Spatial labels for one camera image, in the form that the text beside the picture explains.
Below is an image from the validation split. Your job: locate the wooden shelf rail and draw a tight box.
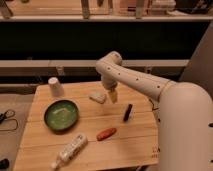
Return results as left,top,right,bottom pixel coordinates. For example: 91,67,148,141
0,60,189,68

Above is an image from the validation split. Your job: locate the green ceramic bowl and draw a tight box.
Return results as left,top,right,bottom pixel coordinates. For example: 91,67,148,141
44,100,79,132

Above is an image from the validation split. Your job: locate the black marker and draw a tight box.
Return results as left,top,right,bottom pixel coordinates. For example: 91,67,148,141
123,104,133,122

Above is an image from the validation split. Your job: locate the black object bottom left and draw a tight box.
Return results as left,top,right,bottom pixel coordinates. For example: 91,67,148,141
0,158,10,169

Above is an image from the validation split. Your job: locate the white sponge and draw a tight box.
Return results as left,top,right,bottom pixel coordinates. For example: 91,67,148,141
89,92,106,104

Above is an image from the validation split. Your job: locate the black cable left floor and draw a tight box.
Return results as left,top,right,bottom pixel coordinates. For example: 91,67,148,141
0,109,19,132

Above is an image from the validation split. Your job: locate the white paper cup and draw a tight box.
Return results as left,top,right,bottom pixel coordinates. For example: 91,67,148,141
48,77,64,97

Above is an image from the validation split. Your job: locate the white tube bottle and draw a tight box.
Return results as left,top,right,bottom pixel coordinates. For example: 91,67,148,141
51,133,88,170

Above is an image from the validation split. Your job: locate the orange carrot toy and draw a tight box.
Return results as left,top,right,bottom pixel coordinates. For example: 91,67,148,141
96,128,117,141

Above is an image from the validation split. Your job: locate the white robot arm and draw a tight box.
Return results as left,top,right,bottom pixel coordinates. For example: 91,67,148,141
96,51,213,171

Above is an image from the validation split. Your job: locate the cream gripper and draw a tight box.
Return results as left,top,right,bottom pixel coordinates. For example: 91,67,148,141
102,80,117,103

